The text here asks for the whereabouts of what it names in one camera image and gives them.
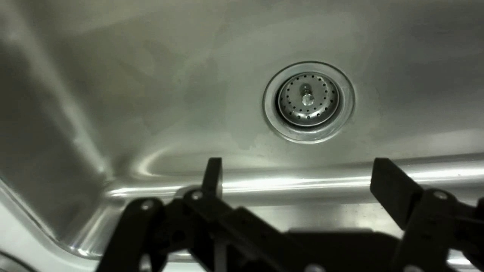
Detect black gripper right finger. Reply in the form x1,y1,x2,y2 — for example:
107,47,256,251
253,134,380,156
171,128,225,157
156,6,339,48
369,156,484,272

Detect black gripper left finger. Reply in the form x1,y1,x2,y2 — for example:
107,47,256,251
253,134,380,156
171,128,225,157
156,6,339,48
95,156,304,272

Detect round metal sink strainer plug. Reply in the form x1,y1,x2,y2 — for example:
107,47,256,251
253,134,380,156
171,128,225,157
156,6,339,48
275,71,345,130

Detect stainless steel sink basin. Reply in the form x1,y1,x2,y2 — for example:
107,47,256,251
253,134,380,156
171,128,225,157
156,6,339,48
0,0,484,272

